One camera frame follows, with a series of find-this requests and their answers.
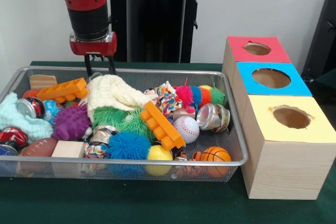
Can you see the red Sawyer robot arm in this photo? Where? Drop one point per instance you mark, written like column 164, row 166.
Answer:
column 86, row 3

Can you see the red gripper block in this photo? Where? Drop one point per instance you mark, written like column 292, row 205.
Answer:
column 93, row 46

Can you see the wooden box three holes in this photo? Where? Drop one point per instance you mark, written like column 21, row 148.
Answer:
column 283, row 161

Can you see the dark green table cloth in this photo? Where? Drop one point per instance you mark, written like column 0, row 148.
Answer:
column 157, row 203

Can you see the yellow ball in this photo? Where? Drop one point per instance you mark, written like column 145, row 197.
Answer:
column 159, row 156

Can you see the clear shallow mesh bin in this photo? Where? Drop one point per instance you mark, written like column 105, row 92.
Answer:
column 68, row 171

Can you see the orange toy brick round studs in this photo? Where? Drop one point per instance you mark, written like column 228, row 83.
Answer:
column 163, row 124

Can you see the blue spiky ball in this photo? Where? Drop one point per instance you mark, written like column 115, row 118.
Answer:
column 128, row 146

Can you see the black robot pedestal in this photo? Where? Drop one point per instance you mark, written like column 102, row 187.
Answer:
column 157, row 35

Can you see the purple spiky ball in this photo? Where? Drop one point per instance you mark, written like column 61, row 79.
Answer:
column 70, row 123

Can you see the long flat orange toy brick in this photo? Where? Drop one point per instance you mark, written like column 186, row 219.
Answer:
column 62, row 91

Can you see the cream knitted cloth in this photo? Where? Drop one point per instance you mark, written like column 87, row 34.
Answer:
column 113, row 95

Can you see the small orange basketball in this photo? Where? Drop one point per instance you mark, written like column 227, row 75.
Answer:
column 215, row 154

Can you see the white baseball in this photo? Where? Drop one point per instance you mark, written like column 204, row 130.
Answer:
column 187, row 129

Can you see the green spiky ball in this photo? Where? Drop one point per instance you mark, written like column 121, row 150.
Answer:
column 137, row 124

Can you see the crushed silver can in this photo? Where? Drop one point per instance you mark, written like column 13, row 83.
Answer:
column 212, row 116

